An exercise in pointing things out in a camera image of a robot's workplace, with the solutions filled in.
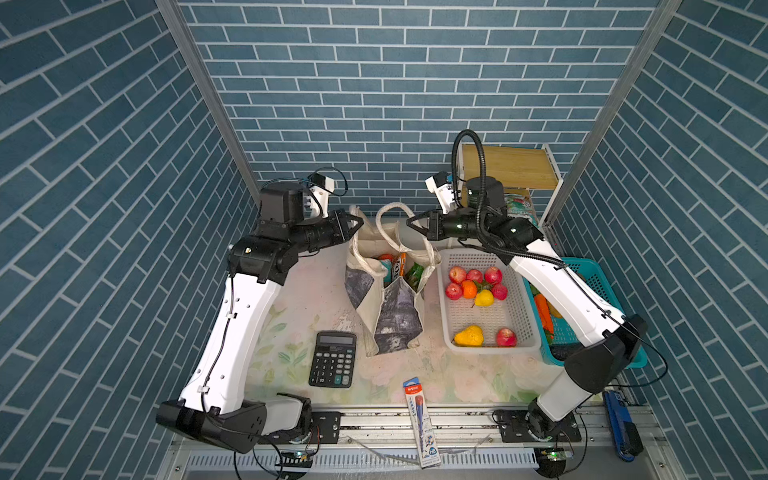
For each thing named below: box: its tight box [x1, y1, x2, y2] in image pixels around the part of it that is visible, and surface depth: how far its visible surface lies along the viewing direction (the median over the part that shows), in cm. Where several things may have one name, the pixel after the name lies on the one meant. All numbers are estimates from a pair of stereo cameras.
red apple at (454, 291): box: [445, 282, 463, 300], surface depth 96 cm
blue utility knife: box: [602, 390, 644, 462], surface depth 73 cm
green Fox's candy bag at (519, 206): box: [504, 193, 540, 229], surface depth 101 cm
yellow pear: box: [451, 325, 485, 347], surface depth 86 cm
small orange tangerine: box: [461, 280, 477, 299], surface depth 96 cm
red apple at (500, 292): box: [492, 284, 509, 301], surface depth 96 cm
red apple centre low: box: [466, 268, 483, 283], surface depth 101 cm
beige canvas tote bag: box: [344, 202, 442, 357], surface depth 79 cm
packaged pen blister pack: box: [403, 377, 442, 469], surface depth 75 cm
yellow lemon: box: [475, 289, 495, 307], surface depth 96 cm
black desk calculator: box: [308, 330, 357, 389], surface depth 84 cm
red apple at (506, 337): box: [496, 327, 518, 348], surface depth 86 cm
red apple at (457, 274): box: [449, 266, 467, 284], surface depth 100 cm
